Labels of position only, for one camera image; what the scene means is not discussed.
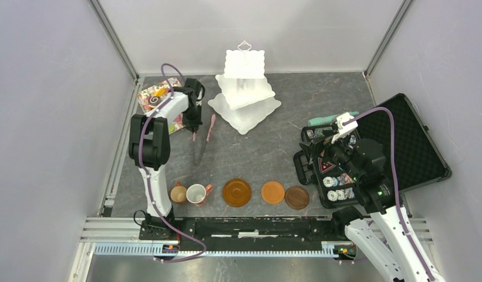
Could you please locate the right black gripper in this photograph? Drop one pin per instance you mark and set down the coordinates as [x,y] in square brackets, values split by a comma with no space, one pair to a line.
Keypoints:
[318,144]

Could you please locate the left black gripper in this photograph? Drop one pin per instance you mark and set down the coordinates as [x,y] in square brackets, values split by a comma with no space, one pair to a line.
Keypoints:
[194,124]

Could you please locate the yellow cake slice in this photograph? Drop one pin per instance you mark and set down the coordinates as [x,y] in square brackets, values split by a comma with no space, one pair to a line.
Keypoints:
[161,92]

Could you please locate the pink-tipped metal tongs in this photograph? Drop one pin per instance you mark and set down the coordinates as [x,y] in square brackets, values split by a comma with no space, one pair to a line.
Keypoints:
[199,147]

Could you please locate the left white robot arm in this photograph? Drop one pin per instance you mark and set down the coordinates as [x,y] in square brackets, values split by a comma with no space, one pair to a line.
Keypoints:
[149,140]

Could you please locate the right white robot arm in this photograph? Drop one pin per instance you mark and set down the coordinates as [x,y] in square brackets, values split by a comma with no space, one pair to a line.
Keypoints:
[400,256]

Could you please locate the floral rectangular tray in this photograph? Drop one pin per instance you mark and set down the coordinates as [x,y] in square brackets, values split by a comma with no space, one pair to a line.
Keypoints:
[177,123]

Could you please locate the chocolate swirl roll cake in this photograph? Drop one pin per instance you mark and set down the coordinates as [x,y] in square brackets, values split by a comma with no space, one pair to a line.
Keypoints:
[154,101]

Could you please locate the white three-tier dessert stand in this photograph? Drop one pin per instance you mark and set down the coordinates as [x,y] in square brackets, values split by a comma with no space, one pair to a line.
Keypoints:
[246,97]

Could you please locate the black open carrying case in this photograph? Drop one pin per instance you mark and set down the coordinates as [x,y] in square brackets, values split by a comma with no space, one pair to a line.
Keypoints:
[410,153]

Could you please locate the dark brown wooden coaster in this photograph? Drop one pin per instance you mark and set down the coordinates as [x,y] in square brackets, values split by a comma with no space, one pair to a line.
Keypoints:
[296,197]

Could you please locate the light orange wooden coaster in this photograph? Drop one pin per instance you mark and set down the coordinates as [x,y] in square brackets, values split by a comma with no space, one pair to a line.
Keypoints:
[272,192]

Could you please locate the orange mug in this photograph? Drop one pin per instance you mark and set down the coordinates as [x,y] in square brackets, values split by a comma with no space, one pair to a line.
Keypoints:
[178,194]

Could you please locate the large brown wooden saucer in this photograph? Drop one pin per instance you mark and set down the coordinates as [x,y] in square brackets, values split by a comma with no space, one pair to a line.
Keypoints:
[237,192]

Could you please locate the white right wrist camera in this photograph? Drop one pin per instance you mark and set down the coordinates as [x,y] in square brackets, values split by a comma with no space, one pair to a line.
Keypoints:
[345,125]

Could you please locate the teal cylindrical handle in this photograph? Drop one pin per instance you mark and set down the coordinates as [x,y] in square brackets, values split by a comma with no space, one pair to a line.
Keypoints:
[319,121]

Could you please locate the white mug pink handle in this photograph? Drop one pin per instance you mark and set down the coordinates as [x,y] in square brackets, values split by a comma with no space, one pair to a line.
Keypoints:
[197,193]

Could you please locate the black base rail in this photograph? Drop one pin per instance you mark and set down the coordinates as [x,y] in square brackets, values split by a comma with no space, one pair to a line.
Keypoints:
[244,235]

